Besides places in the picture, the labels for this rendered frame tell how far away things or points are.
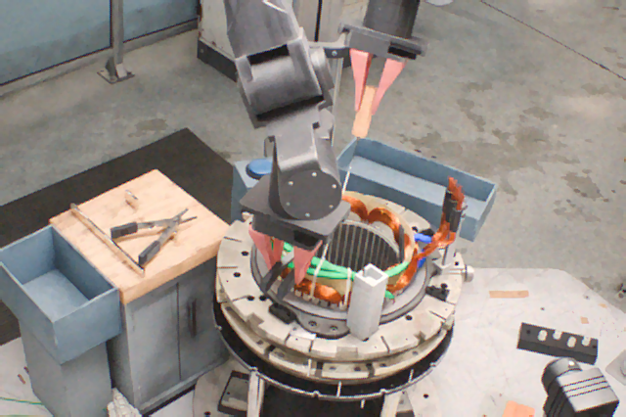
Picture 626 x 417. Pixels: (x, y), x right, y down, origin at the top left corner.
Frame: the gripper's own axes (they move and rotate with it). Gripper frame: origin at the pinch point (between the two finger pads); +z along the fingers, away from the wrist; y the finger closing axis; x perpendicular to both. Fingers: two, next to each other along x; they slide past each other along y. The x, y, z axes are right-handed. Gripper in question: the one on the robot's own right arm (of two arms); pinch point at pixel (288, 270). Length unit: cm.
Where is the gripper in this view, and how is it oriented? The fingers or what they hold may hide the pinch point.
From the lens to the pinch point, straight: 101.9
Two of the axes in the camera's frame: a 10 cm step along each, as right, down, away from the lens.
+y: 9.0, 3.2, -2.8
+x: 4.1, -5.0, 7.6
